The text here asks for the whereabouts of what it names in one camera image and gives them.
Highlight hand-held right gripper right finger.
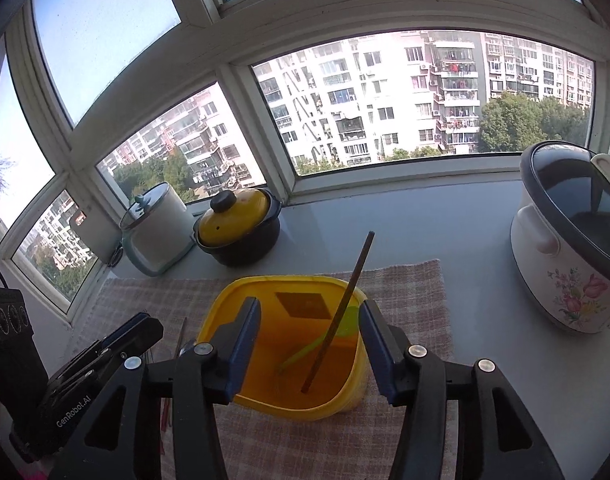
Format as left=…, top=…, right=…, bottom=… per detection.
left=359, top=299, right=566, bottom=480

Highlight white floral slow cooker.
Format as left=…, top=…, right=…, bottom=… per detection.
left=510, top=140, right=610, bottom=335

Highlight black clay pot yellow lid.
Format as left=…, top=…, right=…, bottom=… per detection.
left=193, top=187, right=282, bottom=267

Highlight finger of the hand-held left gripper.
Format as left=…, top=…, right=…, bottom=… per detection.
left=49, top=316, right=164, bottom=387
left=102, top=311, right=154, bottom=349

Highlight checked woven cloth mat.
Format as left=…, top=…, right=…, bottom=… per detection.
left=65, top=259, right=460, bottom=480

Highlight yellow plastic container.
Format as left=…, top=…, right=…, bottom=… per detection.
left=196, top=275, right=370, bottom=422

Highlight green plastic spoon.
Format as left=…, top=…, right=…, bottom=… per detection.
left=276, top=304, right=362, bottom=375

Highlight white window frame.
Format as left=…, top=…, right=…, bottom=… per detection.
left=0, top=0, right=610, bottom=316

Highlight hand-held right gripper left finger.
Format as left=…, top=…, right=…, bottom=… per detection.
left=50, top=296, right=262, bottom=480

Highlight brown chopstick with red end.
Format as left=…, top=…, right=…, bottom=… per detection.
left=159, top=316, right=188, bottom=456

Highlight brown wooden chopstick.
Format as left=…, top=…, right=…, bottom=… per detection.
left=301, top=231, right=376, bottom=394

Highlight white pot with glass lid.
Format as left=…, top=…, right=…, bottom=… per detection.
left=119, top=181, right=196, bottom=277

